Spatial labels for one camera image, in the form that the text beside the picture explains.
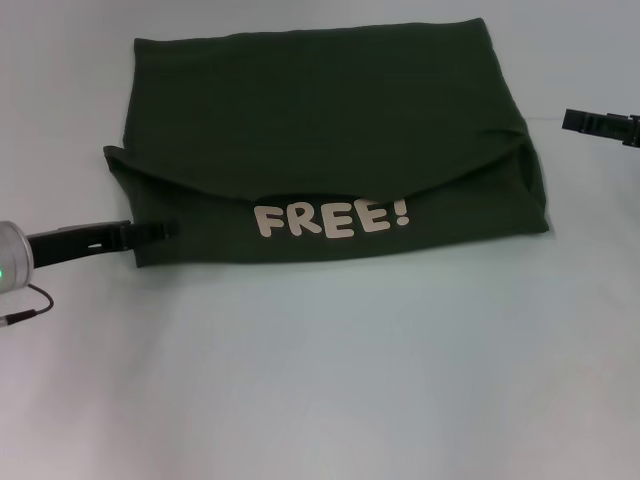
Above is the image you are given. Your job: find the dark green printed shirt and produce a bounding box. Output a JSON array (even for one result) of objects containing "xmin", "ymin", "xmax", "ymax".
[{"xmin": 102, "ymin": 18, "xmax": 552, "ymax": 272}]

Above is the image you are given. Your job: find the left arm cable with plug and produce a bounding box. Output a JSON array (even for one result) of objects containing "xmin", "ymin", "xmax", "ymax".
[{"xmin": 0, "ymin": 282, "xmax": 56, "ymax": 329}]

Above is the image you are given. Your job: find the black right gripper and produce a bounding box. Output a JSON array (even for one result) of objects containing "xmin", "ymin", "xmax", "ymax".
[{"xmin": 561, "ymin": 108, "xmax": 640, "ymax": 149}]

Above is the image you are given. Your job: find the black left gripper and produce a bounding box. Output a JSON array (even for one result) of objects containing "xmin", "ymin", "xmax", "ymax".
[{"xmin": 25, "ymin": 219, "xmax": 181, "ymax": 270}]

